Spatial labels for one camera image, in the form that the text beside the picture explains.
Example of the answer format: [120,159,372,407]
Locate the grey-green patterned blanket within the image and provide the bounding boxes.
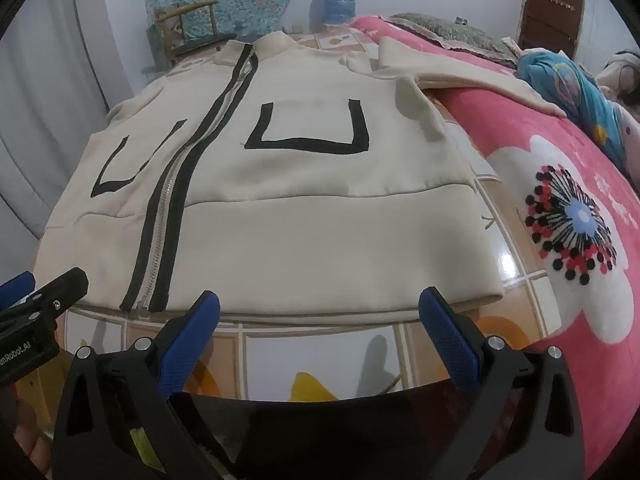
[390,12,518,68]

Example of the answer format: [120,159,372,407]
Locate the brown wooden door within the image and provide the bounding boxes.
[517,0,586,61]

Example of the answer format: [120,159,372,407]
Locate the person's left hand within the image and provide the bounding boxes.
[7,392,56,480]

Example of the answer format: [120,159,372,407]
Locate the blue cartoon printed cloth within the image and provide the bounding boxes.
[517,50,640,176]

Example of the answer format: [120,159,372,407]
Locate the blue water bottle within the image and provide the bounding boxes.
[320,0,357,26]

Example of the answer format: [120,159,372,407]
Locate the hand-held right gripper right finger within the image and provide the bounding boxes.
[419,286,601,480]

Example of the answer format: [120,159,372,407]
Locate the beige zip jacket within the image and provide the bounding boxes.
[37,30,568,313]

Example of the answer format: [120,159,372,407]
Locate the wooden chair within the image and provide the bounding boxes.
[154,1,237,63]

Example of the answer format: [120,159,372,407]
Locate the pink floral blanket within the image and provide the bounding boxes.
[350,14,640,441]

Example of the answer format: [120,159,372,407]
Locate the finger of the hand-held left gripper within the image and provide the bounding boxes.
[30,267,90,333]
[0,272,36,311]

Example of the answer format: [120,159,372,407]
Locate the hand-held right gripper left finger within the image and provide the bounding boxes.
[52,290,236,480]

